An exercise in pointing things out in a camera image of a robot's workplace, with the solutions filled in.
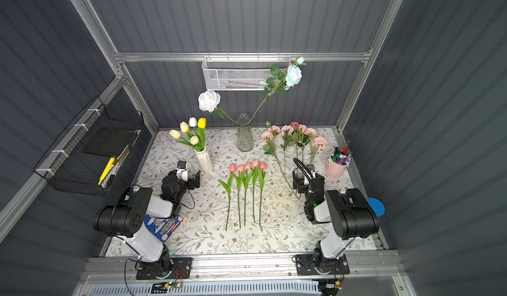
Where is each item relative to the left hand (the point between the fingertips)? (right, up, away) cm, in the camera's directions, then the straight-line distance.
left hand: (190, 169), depth 94 cm
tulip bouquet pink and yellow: (+4, +16, -9) cm, 19 cm away
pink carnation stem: (+50, +20, +22) cm, 58 cm away
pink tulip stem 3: (+34, -4, +4) cm, 35 cm away
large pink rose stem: (+60, +15, +21) cm, 65 cm away
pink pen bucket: (+70, +3, -3) cm, 70 cm away
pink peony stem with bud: (+39, +17, +18) cm, 46 cm away
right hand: (+58, -2, -1) cm, 58 cm away
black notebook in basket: (-26, +13, -16) cm, 34 cm away
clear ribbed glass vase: (+25, +15, +14) cm, 33 cm away
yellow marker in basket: (-22, +2, -23) cm, 32 cm away
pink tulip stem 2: (+23, -7, +2) cm, 24 cm away
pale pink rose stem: (+68, +13, +14) cm, 71 cm away
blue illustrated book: (-7, -23, -13) cm, 27 cm away
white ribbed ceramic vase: (+7, +4, -2) cm, 8 cm away
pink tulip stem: (+19, 0, +5) cm, 20 cm away
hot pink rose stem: (+55, +24, +25) cm, 65 cm away
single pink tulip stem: (+31, -4, +4) cm, 31 cm away
